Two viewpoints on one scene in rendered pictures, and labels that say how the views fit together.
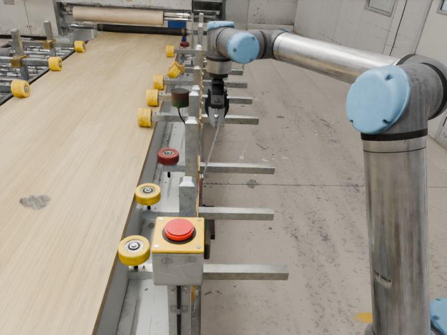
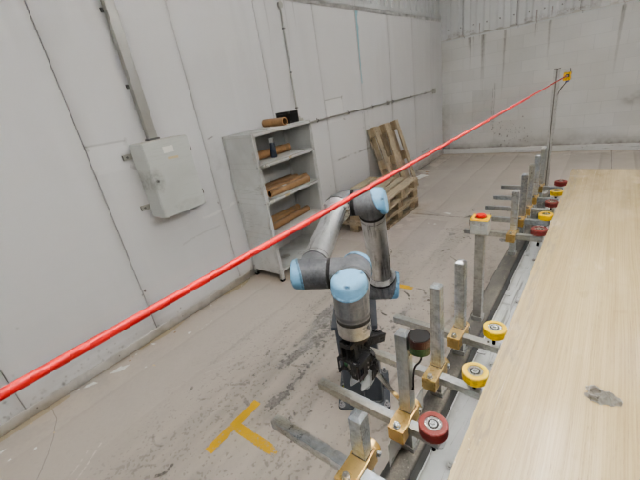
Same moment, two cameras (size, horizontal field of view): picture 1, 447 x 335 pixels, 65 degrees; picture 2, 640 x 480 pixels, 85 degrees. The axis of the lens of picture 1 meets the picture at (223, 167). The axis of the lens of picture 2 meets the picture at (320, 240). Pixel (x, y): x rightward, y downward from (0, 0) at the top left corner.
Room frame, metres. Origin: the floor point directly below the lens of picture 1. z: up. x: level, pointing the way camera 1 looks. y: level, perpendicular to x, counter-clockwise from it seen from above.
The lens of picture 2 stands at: (1.80, 0.54, 1.80)
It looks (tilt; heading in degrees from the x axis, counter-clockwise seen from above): 23 degrees down; 226
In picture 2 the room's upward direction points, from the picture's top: 9 degrees counter-clockwise
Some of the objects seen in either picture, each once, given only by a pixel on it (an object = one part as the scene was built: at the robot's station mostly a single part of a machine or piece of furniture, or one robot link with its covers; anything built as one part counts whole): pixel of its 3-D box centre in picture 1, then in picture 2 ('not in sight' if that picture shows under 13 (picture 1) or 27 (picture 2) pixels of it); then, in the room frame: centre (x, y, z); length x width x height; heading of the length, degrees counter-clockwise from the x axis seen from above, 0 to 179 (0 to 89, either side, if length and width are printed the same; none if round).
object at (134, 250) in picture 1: (135, 260); (493, 338); (0.66, 0.22, 0.85); 0.08 x 0.08 x 0.11
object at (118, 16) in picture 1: (142, 16); not in sight; (3.43, 0.84, 1.05); 1.43 x 0.12 x 0.12; 94
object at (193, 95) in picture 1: (193, 153); (407, 394); (1.13, 0.11, 0.93); 0.04 x 0.04 x 0.48; 4
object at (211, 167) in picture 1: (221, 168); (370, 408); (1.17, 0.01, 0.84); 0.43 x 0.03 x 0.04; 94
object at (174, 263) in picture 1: (179, 252); (480, 225); (0.37, 0.06, 1.18); 0.07 x 0.07 x 0.08; 4
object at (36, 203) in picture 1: (34, 198); (602, 394); (0.82, 0.55, 0.91); 0.09 x 0.07 x 0.02; 80
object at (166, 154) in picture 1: (168, 164); (433, 435); (1.16, 0.21, 0.85); 0.08 x 0.08 x 0.11
